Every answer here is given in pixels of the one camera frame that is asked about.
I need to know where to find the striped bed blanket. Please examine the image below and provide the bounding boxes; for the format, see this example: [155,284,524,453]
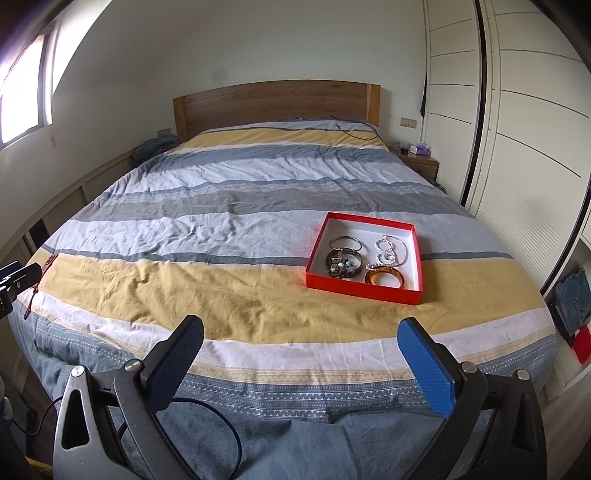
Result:
[9,120,559,480]

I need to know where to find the blue jeans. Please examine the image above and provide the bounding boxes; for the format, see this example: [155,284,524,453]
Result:
[554,270,591,337]

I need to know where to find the window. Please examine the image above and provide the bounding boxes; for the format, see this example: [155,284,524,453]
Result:
[0,28,54,146]

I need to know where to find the wooden nightstand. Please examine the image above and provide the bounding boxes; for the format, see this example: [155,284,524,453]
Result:
[396,154,440,182]

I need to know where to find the low white wall cabinet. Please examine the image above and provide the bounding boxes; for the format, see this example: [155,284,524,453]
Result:
[0,150,139,278]

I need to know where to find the silver pearl necklace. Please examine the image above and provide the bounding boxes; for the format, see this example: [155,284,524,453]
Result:
[367,233,410,272]

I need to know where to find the grey blue cloth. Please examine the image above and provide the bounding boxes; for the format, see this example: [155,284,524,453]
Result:
[133,136,180,164]

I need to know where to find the red strap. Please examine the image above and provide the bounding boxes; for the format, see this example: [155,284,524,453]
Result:
[22,254,57,320]

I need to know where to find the white wardrobe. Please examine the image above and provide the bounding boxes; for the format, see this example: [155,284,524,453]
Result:
[422,0,591,402]

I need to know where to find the wooden bed headboard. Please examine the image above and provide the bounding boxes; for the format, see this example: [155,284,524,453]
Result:
[173,80,382,141]

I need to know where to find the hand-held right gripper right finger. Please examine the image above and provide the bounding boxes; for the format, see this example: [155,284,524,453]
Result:
[397,318,548,480]

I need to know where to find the red jewelry box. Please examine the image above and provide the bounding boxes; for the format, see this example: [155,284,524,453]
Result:
[305,211,424,305]

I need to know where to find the black cable on bed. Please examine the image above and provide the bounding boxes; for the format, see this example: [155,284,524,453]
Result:
[330,115,380,140]

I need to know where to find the red cloth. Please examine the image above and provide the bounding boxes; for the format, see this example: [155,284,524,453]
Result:
[571,325,591,363]

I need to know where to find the amber bangle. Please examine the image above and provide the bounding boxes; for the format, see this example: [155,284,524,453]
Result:
[365,267,405,289]

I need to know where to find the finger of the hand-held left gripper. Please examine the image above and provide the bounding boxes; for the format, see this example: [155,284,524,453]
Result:
[0,290,20,320]
[0,261,42,296]

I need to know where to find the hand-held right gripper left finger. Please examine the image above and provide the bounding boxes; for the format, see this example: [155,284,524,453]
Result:
[53,315,205,480]

